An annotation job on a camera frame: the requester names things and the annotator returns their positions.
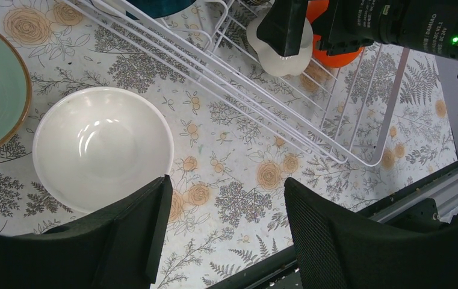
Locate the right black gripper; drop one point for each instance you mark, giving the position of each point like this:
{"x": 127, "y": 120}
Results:
{"x": 428, "y": 26}

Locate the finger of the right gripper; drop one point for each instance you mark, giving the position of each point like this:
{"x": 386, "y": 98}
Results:
{"x": 282, "y": 26}

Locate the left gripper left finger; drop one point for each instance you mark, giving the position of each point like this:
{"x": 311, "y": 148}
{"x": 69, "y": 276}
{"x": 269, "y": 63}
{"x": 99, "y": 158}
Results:
{"x": 118, "y": 246}

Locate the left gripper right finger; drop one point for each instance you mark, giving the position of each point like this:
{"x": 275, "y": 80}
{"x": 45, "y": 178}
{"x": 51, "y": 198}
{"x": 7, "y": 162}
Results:
{"x": 339, "y": 248}

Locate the white flower-shaped bowl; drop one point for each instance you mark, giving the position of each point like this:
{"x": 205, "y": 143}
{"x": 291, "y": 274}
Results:
{"x": 275, "y": 64}

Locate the orange bowl white inside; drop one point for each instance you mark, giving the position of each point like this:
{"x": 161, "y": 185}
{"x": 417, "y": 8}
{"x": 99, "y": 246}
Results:
{"x": 97, "y": 146}

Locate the teal square ceramic cup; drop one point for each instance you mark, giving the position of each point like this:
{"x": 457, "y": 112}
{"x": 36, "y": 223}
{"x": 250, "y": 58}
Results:
{"x": 161, "y": 8}

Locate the floral table mat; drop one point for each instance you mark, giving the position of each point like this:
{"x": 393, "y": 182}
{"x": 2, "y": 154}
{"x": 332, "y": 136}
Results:
{"x": 228, "y": 211}

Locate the white wire dish rack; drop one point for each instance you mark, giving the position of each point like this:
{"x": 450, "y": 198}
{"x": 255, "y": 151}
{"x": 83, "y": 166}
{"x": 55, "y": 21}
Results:
{"x": 341, "y": 114}

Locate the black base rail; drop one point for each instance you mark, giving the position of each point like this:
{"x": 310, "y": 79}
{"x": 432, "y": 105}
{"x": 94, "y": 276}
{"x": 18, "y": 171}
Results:
{"x": 418, "y": 207}

